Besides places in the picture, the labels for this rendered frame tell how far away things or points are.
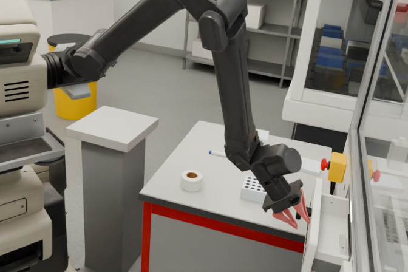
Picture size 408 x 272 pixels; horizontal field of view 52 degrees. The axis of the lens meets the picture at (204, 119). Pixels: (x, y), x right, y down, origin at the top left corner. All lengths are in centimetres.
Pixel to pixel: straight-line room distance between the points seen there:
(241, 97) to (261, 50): 450
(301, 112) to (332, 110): 13
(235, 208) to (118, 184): 65
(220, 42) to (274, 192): 45
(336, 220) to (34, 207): 81
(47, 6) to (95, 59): 329
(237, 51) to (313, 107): 111
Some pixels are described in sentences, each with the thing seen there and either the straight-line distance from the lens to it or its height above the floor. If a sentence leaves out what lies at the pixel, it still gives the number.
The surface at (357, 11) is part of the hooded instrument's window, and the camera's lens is 174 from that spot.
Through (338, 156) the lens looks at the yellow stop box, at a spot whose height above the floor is 91.
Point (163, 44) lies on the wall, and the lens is 573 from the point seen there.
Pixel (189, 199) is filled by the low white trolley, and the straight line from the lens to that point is 131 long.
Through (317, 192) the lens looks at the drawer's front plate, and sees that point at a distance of 113.
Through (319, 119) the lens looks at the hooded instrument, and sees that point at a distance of 183.
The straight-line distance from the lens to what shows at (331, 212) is 122.
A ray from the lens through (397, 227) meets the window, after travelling 71.
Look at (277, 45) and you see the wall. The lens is 525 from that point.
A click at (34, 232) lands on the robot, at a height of 78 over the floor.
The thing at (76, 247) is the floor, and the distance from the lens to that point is 231.
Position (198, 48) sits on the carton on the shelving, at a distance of 513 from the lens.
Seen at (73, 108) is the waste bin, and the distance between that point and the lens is 361.
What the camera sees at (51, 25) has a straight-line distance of 421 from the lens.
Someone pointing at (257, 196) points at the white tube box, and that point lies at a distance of 133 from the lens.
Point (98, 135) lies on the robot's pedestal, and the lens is 168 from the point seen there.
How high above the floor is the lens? 151
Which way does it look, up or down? 24 degrees down
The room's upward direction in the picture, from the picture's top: 6 degrees clockwise
